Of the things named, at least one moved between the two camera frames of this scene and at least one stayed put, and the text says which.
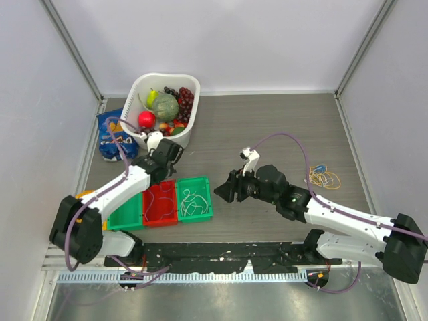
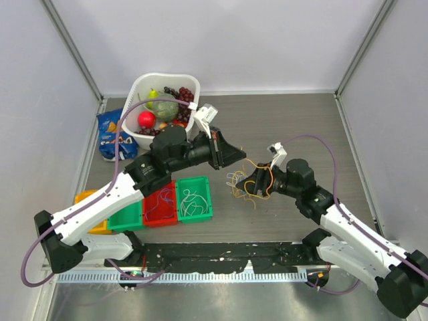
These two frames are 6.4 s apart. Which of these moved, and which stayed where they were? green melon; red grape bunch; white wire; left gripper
Moved: left gripper
Stayed: green melon; red grape bunch; white wire
